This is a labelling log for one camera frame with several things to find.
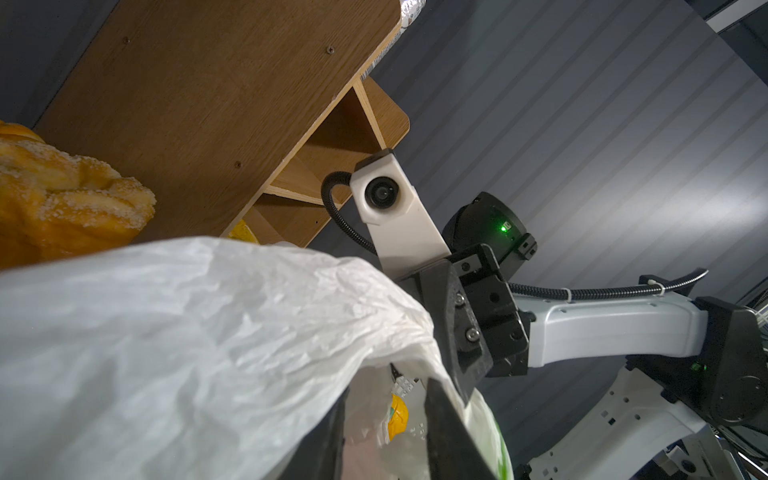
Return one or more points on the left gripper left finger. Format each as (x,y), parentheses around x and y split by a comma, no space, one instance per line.
(319,455)

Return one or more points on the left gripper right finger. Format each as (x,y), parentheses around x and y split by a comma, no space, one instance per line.
(452,454)

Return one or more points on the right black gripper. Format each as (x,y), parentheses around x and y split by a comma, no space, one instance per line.
(479,328)

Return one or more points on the white lemon-print plastic bag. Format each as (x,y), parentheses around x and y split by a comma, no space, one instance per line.
(205,358)

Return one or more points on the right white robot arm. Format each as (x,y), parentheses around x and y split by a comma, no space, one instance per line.
(693,366)

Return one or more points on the yellow snack bag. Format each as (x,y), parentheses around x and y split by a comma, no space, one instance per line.
(242,232)

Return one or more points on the right silver drink can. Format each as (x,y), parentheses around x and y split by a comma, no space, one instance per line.
(410,10)

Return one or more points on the wooden shelf unit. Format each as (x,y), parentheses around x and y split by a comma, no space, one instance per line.
(231,109)

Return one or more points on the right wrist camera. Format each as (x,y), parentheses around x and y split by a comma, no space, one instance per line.
(403,234)

